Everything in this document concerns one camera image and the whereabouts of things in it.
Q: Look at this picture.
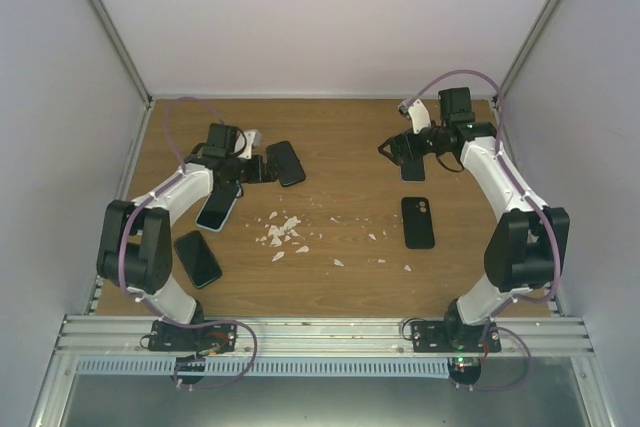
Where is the aluminium frame post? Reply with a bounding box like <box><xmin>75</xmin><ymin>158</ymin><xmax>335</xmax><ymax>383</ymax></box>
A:
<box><xmin>500</xmin><ymin>0</ymin><xmax>564</xmax><ymax>95</ymax></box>
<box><xmin>87</xmin><ymin>0</ymin><xmax>153</xmax><ymax>109</ymax></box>

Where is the aluminium front rail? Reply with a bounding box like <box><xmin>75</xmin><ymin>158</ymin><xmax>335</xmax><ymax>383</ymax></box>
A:
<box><xmin>55</xmin><ymin>316</ymin><xmax>595</xmax><ymax>357</ymax></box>

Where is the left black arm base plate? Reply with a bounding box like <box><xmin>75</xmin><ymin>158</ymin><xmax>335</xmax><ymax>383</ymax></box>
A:
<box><xmin>139</xmin><ymin>320</ymin><xmax>236</xmax><ymax>355</ymax></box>

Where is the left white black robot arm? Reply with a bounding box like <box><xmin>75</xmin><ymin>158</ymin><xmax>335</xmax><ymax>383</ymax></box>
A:
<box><xmin>97</xmin><ymin>123</ymin><xmax>277</xmax><ymax>351</ymax></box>

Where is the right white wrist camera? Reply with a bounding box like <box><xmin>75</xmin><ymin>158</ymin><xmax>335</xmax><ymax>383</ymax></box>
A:
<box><xmin>398</xmin><ymin>99</ymin><xmax>431</xmax><ymax>134</ymax></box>

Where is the white debris pile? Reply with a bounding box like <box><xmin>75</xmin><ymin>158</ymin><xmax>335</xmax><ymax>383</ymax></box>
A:
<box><xmin>241</xmin><ymin>187</ymin><xmax>418</xmax><ymax>274</ymax></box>

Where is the black phone top centre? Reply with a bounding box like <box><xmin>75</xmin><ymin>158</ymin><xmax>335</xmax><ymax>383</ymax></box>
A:
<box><xmin>266</xmin><ymin>141</ymin><xmax>306</xmax><ymax>187</ymax></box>

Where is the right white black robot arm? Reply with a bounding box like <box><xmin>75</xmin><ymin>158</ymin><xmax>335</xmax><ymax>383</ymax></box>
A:
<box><xmin>378</xmin><ymin>87</ymin><xmax>570</xmax><ymax>352</ymax></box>

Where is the right aluminium frame post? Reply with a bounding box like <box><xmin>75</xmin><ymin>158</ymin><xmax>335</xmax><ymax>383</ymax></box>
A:
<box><xmin>500</xmin><ymin>0</ymin><xmax>564</xmax><ymax>95</ymax></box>

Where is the left aluminium frame post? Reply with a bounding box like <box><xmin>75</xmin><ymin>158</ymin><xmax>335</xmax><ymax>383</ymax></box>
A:
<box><xmin>87</xmin><ymin>0</ymin><xmax>153</xmax><ymax>109</ymax></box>

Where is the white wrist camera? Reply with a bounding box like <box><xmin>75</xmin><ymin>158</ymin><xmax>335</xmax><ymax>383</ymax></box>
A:
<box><xmin>398</xmin><ymin>99</ymin><xmax>431</xmax><ymax>134</ymax></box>
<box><xmin>240</xmin><ymin>129</ymin><xmax>262</xmax><ymax>159</ymax></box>

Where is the black phone case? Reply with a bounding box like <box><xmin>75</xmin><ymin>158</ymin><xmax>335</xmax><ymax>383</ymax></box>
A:
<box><xmin>401</xmin><ymin>197</ymin><xmax>435</xmax><ymax>250</ymax></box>

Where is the slotted grey cable duct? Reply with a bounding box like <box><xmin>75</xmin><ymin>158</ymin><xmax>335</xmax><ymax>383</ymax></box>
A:
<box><xmin>76</xmin><ymin>356</ymin><xmax>449</xmax><ymax>379</ymax></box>

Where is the black phone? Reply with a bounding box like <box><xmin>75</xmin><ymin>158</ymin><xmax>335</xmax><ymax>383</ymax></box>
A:
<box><xmin>174</xmin><ymin>230</ymin><xmax>223</xmax><ymax>289</ymax></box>
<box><xmin>266</xmin><ymin>141</ymin><xmax>306</xmax><ymax>187</ymax></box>

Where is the phone in light blue case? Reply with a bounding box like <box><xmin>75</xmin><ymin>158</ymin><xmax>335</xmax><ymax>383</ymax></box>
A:
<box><xmin>195</xmin><ymin>183</ymin><xmax>238</xmax><ymax>232</ymax></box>

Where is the black phone lower left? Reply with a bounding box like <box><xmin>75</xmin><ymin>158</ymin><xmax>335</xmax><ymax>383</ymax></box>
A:
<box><xmin>174</xmin><ymin>230</ymin><xmax>223</xmax><ymax>289</ymax></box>

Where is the black smartphone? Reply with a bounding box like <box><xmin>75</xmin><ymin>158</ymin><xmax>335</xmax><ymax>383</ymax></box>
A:
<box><xmin>400</xmin><ymin>158</ymin><xmax>426</xmax><ymax>182</ymax></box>

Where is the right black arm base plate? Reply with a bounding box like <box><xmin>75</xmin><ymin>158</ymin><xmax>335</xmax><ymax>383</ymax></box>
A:
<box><xmin>399</xmin><ymin>317</ymin><xmax>502</xmax><ymax>354</ymax></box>

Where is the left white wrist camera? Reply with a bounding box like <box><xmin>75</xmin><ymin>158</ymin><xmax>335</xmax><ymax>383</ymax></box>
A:
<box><xmin>240</xmin><ymin>129</ymin><xmax>262</xmax><ymax>159</ymax></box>

